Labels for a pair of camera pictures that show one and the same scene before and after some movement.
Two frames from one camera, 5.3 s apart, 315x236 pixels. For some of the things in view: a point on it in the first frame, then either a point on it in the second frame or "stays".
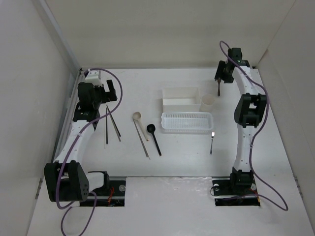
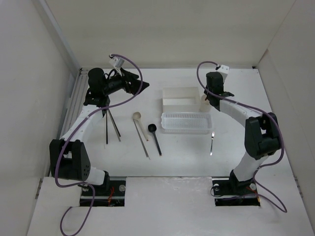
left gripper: (108, 96) → (134, 87)
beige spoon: (137, 116) stays
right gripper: (219, 74) → (205, 92)
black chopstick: (107, 127) stays
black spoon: (151, 128) stays
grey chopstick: (119, 137) stays
